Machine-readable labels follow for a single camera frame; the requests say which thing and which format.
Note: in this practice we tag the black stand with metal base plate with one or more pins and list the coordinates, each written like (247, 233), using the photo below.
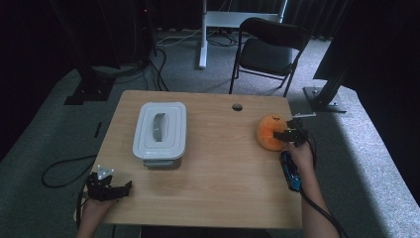
(325, 99)

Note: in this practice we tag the blue toy car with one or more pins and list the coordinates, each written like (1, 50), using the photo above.
(292, 175)

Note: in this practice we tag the dark equipment tower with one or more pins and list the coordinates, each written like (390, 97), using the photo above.
(145, 29)

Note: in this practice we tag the orange plush pumpkin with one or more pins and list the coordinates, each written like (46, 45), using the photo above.
(267, 132)

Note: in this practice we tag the dark pleated curtain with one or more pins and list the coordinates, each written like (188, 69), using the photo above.
(317, 16)

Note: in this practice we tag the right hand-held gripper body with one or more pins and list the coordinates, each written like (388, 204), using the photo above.
(297, 134)

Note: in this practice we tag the person's left hand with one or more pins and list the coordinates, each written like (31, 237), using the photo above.
(95, 208)

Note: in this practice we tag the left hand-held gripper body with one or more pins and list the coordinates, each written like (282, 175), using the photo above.
(99, 188)

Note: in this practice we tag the brown transparent storage container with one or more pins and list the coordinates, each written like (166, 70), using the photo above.
(161, 163)

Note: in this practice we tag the white container lid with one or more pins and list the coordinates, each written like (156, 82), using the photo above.
(173, 132)

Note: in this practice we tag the white desk frame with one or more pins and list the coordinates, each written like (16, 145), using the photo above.
(203, 39)

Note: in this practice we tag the black strip on carpet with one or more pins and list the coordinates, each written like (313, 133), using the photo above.
(97, 130)

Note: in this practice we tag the black folding chair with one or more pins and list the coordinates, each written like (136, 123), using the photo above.
(267, 56)

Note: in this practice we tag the black stand with flat base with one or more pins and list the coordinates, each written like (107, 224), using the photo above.
(89, 92)

